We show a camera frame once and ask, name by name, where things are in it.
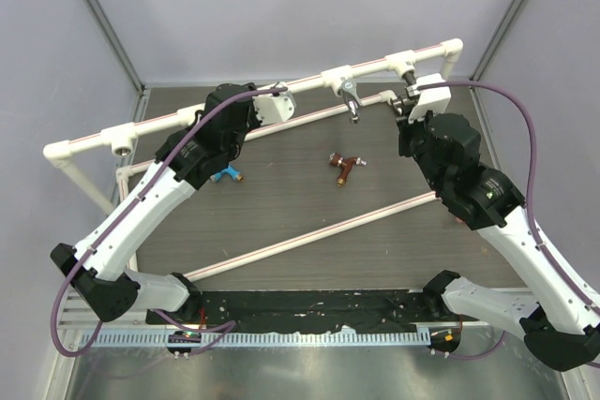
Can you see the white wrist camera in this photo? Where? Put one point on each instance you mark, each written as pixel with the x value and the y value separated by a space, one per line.
pixel 435 100
pixel 272 109

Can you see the chrome faucet on frame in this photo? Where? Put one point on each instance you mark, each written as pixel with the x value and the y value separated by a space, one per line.
pixel 348 93

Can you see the white PVC pipe frame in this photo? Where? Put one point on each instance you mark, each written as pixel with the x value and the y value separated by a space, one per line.
pixel 316 97

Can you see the slotted cable duct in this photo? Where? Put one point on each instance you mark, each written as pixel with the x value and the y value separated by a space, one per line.
pixel 171 338

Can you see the dark bronze faucet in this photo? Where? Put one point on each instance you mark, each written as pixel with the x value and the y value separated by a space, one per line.
pixel 403 105

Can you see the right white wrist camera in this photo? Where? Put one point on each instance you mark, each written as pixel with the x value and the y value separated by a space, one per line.
pixel 435 100

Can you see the blue plastic faucet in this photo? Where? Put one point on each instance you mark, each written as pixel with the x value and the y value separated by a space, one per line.
pixel 230 171

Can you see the red-brown faucet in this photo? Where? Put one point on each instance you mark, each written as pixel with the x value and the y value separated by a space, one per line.
pixel 345 164

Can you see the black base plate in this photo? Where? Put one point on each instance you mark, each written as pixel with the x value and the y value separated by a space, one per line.
pixel 319 311

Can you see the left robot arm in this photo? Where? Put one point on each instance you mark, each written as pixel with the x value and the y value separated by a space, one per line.
pixel 96 266

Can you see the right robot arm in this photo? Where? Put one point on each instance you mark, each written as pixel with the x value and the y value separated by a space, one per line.
pixel 559 321

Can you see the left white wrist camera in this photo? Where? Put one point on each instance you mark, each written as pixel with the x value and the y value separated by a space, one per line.
pixel 272 109

